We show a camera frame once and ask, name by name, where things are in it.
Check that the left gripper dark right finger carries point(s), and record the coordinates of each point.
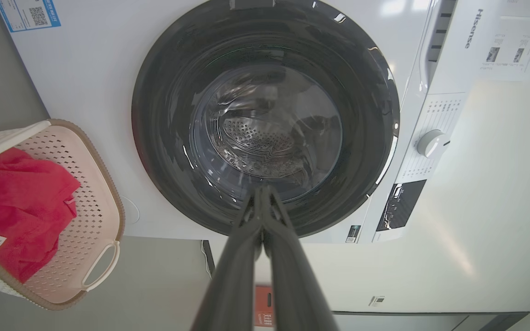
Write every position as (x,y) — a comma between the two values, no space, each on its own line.
(292,285)

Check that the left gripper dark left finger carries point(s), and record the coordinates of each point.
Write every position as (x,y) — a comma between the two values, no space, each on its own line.
(233,285)

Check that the cream perforated laundry basket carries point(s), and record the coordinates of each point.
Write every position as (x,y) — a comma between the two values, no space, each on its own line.
(95,184)

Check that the orange label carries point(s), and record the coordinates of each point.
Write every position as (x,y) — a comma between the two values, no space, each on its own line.
(264,305)

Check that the small black washer sticker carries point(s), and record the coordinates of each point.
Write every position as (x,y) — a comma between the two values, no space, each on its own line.
(353,233)

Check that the round white filter cover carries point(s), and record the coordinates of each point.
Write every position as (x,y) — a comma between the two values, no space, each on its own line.
(132,211)

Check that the black washer display panel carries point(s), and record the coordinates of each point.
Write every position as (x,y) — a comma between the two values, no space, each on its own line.
(400,204)

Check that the steel washer drum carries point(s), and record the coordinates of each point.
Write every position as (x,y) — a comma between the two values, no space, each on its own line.
(256,138)

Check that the black round washer door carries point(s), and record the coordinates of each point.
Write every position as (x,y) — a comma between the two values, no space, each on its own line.
(164,138)

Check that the white washer control knob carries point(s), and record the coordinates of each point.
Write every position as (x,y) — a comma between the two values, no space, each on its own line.
(430,143)

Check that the red garment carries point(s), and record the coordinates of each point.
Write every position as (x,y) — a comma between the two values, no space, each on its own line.
(16,197)

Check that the white front-load washing machine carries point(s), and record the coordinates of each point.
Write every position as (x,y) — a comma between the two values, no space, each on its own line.
(90,69)

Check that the white detergent drawer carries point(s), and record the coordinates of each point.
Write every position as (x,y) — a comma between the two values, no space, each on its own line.
(440,37)

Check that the white instruction leaflet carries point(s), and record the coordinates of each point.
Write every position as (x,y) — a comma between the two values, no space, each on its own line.
(513,50)

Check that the blue energy label sticker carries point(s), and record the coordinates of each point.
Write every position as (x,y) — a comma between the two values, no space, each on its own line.
(25,16)

